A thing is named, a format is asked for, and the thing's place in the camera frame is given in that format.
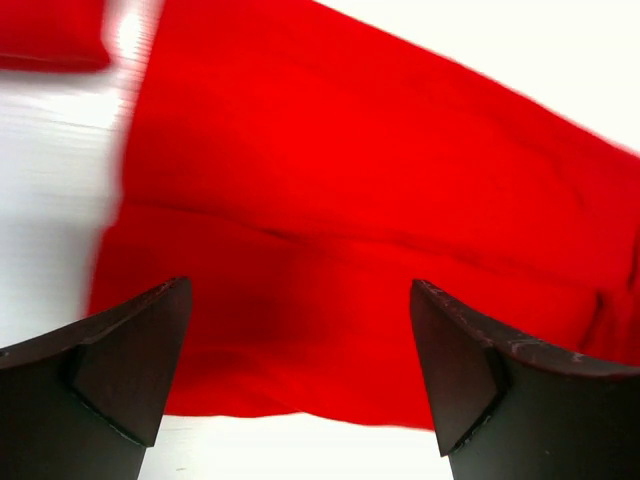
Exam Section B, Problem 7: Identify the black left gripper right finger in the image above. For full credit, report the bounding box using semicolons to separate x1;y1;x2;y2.
410;280;639;480

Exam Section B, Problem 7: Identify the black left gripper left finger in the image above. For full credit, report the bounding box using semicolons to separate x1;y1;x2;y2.
1;278;192;480

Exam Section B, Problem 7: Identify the red t shirt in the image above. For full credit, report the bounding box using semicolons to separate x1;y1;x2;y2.
88;1;639;428
1;0;111;73

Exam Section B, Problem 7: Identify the folded red t shirt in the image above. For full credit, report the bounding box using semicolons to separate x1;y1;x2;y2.
1;0;111;73

